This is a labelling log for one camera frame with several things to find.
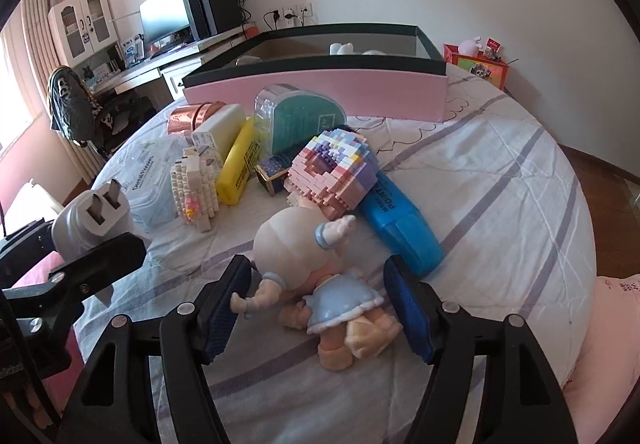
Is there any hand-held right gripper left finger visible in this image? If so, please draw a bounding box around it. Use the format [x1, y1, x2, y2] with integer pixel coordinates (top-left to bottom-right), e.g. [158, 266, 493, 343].
[62, 255, 252, 444]

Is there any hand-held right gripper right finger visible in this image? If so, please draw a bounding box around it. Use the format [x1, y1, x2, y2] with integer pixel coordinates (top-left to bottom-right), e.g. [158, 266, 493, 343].
[382, 254, 581, 444]

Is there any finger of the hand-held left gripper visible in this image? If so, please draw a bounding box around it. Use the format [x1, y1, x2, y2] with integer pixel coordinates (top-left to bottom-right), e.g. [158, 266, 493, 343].
[0, 219, 63, 285]
[0, 231, 149, 325]

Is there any white power adapter plug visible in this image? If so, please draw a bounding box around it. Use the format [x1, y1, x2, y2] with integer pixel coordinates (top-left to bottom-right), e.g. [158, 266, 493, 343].
[51, 178, 136, 309]

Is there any clear face mask packet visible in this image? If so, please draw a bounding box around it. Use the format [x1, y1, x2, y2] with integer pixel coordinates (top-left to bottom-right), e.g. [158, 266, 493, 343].
[95, 139, 201, 237]

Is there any blue marker-shaped bottle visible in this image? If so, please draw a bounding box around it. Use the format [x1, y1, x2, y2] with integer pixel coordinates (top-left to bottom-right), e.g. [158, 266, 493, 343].
[332, 124, 446, 281]

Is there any doll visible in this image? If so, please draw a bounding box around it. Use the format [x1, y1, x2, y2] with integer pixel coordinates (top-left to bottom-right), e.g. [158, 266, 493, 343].
[231, 206, 403, 371]

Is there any white building block figure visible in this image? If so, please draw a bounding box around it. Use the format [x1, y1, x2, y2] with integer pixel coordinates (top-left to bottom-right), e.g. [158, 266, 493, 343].
[170, 146, 224, 234]

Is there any pink building block figure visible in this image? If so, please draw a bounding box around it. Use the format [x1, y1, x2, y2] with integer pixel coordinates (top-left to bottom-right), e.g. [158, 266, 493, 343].
[281, 129, 382, 222]

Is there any rose gold jar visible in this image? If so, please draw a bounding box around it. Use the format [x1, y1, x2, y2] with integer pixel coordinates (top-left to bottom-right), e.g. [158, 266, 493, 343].
[166, 101, 226, 135]

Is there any clear dome container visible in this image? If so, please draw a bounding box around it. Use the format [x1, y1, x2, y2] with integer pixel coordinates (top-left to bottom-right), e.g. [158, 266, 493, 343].
[253, 83, 348, 160]

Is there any pink box with green rim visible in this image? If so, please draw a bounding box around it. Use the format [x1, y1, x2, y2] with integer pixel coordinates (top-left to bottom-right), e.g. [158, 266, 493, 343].
[181, 23, 447, 124]

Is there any black desk chair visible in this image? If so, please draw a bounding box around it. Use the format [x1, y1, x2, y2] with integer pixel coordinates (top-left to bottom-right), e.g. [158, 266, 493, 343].
[75, 91, 158, 160]

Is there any navy box with gold edge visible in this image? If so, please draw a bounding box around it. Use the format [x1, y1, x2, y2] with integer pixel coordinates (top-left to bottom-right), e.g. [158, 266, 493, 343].
[255, 154, 293, 196]

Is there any yellow plastic bottle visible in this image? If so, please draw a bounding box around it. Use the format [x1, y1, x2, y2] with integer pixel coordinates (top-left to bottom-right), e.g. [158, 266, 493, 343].
[216, 118, 261, 206]

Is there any black quilted bag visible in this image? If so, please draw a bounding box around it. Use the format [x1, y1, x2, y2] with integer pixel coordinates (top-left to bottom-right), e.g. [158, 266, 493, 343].
[48, 65, 98, 140]

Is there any white plastic bottle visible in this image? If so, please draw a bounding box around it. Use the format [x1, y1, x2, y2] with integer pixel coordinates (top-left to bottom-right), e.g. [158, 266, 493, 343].
[191, 104, 248, 160]

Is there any beige curtain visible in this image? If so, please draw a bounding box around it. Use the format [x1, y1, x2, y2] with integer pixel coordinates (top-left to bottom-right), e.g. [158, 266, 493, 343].
[0, 0, 101, 185]

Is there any white desk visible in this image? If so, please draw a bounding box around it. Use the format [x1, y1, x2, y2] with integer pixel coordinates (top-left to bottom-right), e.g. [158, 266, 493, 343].
[85, 26, 261, 100]

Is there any pink pillow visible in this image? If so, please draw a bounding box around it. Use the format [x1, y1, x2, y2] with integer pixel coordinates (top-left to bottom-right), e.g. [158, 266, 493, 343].
[562, 274, 640, 425]

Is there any blue and white carton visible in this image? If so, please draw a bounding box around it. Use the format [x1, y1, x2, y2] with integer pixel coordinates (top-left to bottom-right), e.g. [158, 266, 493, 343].
[120, 36, 146, 62]

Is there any white glass-door cabinet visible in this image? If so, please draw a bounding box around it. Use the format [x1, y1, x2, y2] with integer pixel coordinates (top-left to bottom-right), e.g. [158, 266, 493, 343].
[47, 0, 117, 70]

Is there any black computer monitor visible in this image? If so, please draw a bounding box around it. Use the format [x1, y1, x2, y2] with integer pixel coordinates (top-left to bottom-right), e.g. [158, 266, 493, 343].
[139, 0, 193, 45]

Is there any red skull-print box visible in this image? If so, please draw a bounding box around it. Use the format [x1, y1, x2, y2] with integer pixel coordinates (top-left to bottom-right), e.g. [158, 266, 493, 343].
[442, 43, 509, 90]

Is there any black computer tower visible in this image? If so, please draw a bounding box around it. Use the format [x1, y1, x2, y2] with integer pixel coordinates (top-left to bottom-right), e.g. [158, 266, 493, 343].
[181, 0, 241, 39]

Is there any white wall socket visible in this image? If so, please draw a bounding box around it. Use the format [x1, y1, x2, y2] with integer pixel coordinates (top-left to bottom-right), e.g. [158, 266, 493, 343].
[264, 3, 315, 26]

